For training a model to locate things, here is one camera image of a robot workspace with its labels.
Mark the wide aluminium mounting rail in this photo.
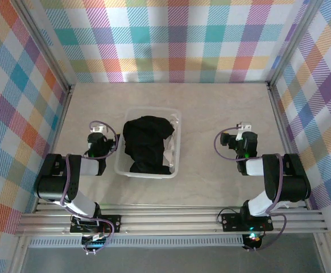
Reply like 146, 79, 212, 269
14, 209, 330, 237

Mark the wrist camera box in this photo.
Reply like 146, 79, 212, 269
235, 121, 253, 142
90, 124, 109, 134

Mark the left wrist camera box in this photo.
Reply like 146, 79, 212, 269
90, 124, 109, 134

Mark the crumpled white cloth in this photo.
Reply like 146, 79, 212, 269
163, 113, 181, 169

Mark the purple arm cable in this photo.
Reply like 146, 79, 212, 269
214, 127, 287, 253
59, 121, 118, 255

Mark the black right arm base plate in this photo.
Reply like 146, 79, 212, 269
221, 213, 274, 233

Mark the aluminium table edge rail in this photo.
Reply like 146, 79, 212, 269
266, 82, 311, 211
33, 85, 75, 213

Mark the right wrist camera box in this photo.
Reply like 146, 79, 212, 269
235, 121, 253, 142

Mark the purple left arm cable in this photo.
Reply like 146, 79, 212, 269
59, 121, 118, 255

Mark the white perforated plastic basket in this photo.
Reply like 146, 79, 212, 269
114, 107, 183, 179

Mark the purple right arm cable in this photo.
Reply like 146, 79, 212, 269
214, 127, 287, 253

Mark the grey slotted cable duct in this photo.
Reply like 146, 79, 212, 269
28, 238, 245, 248

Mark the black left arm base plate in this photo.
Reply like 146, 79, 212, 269
69, 215, 122, 234

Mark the aluminium frame post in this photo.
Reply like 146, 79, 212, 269
13, 0, 75, 93
266, 0, 324, 88

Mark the black floral print t-shirt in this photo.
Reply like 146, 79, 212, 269
122, 115, 175, 175

